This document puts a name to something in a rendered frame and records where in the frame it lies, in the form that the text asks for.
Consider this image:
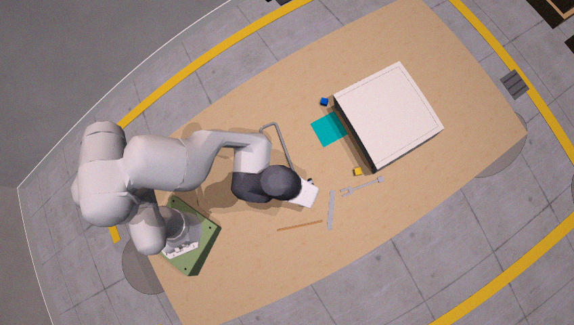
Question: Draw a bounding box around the grey flat bar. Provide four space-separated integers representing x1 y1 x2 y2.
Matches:
327 190 335 230

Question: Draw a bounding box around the grey wrench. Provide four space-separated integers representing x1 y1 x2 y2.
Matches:
342 176 384 196

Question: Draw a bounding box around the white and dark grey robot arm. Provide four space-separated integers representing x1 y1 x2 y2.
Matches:
70 121 319 259

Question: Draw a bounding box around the teal square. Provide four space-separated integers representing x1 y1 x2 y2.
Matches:
311 111 347 147

